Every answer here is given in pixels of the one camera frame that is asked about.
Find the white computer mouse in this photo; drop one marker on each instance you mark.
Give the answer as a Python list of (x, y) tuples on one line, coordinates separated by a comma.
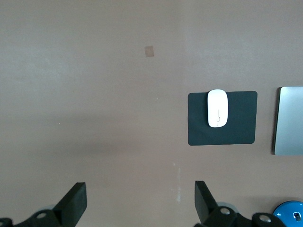
[(217, 106)]

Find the blue desk lamp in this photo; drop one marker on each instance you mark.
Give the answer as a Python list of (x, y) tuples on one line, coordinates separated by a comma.
[(287, 209)]

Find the black mouse pad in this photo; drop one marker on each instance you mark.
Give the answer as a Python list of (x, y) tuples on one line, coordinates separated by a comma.
[(241, 118)]

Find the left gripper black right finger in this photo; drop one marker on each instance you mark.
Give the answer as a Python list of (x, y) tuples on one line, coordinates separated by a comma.
[(208, 208)]

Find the brown tape patch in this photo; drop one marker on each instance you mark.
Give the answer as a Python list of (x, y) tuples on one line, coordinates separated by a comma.
[(149, 51)]

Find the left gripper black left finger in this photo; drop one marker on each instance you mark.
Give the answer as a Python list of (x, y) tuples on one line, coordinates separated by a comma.
[(71, 208)]

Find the silver laptop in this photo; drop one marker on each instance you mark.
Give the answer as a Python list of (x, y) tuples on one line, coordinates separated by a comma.
[(290, 120)]

